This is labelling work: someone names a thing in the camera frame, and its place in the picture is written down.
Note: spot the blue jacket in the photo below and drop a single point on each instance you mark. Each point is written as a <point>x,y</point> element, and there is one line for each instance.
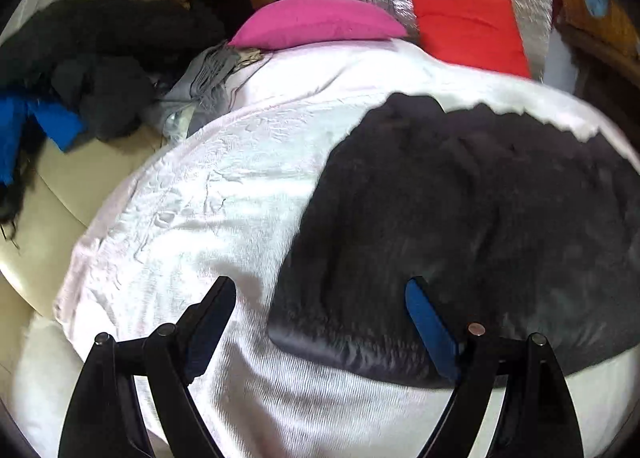
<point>20,123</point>

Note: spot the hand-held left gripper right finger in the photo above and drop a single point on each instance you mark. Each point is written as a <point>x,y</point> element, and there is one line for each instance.
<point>431,324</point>

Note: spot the grey scarf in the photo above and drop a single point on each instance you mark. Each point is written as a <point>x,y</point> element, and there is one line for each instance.
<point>210,78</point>

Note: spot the pile of black coats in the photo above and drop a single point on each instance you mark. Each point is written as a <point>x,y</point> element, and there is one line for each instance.
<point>100,48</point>

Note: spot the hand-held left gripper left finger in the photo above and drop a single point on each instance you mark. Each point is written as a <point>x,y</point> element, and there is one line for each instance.
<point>210,329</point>

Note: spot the red pillow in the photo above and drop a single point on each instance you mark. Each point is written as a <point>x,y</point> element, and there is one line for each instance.
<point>465,28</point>

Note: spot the pink pillow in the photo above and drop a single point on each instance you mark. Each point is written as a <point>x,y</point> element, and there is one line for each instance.
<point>320,23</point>

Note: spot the white bed blanket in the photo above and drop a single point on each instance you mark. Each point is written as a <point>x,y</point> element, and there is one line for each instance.
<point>200,198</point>

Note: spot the wicker basket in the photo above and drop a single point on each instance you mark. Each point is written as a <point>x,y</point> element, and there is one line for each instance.
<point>620,23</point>

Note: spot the beige leather sofa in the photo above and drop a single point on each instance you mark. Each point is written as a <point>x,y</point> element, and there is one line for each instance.
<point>50,198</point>

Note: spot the black quilted jacket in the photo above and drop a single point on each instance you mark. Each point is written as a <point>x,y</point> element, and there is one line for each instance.
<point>450,213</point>

